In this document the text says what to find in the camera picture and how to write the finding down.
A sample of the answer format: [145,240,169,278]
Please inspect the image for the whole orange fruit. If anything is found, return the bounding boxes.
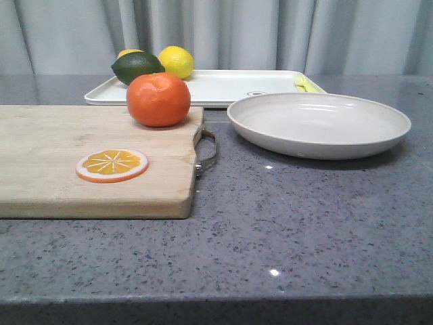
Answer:
[127,72,191,127]

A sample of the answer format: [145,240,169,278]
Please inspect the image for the white round plate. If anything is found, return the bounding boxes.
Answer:
[227,93,411,160]

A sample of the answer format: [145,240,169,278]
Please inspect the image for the white rectangular tray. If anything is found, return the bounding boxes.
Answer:
[84,69,327,109]

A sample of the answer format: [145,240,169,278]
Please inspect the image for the orange slice piece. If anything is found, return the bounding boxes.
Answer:
[75,149,149,183]

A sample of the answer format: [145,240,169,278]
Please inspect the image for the yellow lemon right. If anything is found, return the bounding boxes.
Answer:
[158,45,194,79]

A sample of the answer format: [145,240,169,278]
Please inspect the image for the yellow plastic utensil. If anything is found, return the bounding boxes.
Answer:
[294,74,325,93]

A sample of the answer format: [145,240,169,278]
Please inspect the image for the green lime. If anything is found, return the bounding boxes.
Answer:
[111,51,165,85]

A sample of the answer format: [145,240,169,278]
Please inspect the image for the yellow lemon behind lime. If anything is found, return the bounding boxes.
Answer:
[117,49,143,58]

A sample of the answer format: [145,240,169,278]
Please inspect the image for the wooden cutting board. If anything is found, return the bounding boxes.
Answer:
[1,105,204,219]

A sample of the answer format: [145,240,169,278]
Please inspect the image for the grey curtain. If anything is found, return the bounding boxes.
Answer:
[1,1,432,75]

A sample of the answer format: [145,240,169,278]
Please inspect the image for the metal cutting board handle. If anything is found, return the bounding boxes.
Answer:
[194,128,218,177]

